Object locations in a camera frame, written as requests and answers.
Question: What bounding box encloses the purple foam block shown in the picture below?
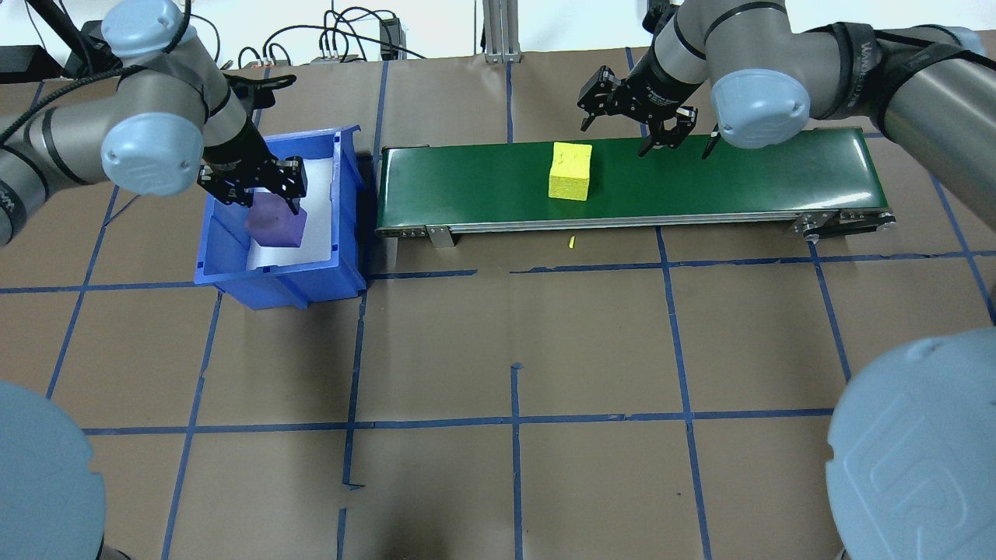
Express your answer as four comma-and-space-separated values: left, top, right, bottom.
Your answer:
244, 193, 309, 250

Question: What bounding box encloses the yellow foam block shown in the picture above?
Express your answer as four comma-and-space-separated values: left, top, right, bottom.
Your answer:
549, 142, 594, 202

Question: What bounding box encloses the white foam pad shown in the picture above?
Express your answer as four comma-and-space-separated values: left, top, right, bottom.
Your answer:
246, 156, 337, 271

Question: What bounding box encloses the green conveyor belt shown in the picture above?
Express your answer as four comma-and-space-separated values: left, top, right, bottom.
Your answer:
375, 127, 897, 250

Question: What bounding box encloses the blue plastic storage bin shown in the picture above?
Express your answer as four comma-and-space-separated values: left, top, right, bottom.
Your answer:
193, 124, 366, 310

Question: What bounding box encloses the black flat device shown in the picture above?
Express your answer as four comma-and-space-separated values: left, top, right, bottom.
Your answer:
0, 45, 47, 82

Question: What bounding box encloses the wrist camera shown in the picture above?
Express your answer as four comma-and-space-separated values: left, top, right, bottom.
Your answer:
224, 72, 298, 110
642, 0, 678, 36

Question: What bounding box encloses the aluminium profile post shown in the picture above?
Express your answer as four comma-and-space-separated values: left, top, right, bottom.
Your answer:
482, 0, 524, 64

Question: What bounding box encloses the black looped cable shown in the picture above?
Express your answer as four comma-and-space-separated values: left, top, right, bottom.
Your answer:
317, 6, 429, 61
237, 23, 293, 71

